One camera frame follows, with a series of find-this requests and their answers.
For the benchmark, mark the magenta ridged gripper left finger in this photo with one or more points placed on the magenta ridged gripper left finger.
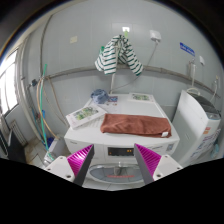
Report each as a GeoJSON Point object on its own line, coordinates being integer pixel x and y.
{"type": "Point", "coordinates": [74, 167]}

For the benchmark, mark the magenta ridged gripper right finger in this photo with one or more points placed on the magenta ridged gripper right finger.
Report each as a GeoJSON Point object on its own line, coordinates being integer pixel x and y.
{"type": "Point", "coordinates": [154, 166]}

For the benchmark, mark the brown towel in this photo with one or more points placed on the brown towel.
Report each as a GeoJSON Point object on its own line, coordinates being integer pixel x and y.
{"type": "Point", "coordinates": [146, 126]}

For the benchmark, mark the white front-load washing machine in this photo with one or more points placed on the white front-load washing machine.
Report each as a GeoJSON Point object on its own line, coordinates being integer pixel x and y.
{"type": "Point", "coordinates": [114, 166]}

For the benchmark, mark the large picture book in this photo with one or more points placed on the large picture book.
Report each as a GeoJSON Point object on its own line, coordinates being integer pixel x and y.
{"type": "Point", "coordinates": [84, 115]}

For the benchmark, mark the white top-load washing machine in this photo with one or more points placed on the white top-load washing machine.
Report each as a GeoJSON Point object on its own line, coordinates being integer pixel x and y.
{"type": "Point", "coordinates": [197, 123]}

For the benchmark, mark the printed paper sheet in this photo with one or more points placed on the printed paper sheet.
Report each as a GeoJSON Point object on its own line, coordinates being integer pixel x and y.
{"type": "Point", "coordinates": [111, 105]}

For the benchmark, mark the small picture booklet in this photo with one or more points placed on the small picture booklet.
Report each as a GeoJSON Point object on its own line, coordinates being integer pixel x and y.
{"type": "Point", "coordinates": [139, 97]}

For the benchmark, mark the blue crumpled cloth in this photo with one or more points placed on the blue crumpled cloth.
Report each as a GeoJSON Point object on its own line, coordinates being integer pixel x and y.
{"type": "Point", "coordinates": [99, 96]}

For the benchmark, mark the white radiator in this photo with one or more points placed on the white radiator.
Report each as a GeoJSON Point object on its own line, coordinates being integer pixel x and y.
{"type": "Point", "coordinates": [16, 130]}

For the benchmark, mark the green white striped shirt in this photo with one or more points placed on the green white striped shirt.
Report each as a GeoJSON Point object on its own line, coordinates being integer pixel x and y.
{"type": "Point", "coordinates": [118, 51]}

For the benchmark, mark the window with frame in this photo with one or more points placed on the window with frame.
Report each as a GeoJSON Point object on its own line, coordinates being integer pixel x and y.
{"type": "Point", "coordinates": [7, 83]}

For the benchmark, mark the horizontal grey wall pipe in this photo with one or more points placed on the horizontal grey wall pipe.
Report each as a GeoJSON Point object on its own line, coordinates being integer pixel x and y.
{"type": "Point", "coordinates": [164, 71]}

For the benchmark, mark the blue wall sign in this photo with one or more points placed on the blue wall sign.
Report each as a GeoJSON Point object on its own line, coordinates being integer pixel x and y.
{"type": "Point", "coordinates": [187, 49]}

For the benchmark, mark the white wall socket box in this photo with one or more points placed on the white wall socket box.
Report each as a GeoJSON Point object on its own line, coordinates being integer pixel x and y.
{"type": "Point", "coordinates": [155, 35]}

